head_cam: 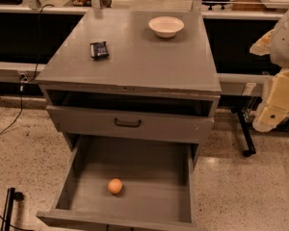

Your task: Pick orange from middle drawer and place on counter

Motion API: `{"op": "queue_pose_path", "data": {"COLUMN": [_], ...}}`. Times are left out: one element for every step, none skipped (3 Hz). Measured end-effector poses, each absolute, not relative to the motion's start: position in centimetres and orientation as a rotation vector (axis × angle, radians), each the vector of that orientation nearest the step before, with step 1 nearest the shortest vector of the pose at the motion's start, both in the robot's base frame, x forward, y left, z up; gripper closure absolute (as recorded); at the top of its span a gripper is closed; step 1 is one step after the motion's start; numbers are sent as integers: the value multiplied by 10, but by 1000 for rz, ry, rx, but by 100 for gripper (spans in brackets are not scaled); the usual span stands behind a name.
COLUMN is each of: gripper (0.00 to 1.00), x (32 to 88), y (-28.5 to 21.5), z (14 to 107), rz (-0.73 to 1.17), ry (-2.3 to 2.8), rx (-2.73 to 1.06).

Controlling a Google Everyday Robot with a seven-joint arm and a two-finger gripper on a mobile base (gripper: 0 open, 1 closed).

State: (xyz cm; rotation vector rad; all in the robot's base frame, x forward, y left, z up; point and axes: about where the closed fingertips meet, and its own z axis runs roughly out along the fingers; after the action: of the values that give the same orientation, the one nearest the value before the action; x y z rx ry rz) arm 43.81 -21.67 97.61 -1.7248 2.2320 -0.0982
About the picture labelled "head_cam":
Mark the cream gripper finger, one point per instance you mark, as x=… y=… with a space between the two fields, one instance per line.
x=275 y=103
x=263 y=45

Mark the orange fruit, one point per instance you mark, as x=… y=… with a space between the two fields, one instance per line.
x=115 y=186

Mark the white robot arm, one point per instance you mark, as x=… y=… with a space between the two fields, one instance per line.
x=280 y=43

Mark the grey drawer cabinet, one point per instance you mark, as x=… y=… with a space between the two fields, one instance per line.
x=143 y=73

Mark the open grey lower drawer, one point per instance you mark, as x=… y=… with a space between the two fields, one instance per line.
x=157 y=187

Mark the black table leg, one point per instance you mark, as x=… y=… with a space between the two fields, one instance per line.
x=251 y=149

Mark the white bowl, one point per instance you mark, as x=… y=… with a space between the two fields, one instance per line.
x=166 y=27

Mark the dark blue snack packet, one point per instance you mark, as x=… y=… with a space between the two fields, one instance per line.
x=99 y=50

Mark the black stand leg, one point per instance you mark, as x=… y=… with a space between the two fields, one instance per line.
x=12 y=196

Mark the black drawer handle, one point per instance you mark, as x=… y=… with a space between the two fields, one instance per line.
x=122 y=123

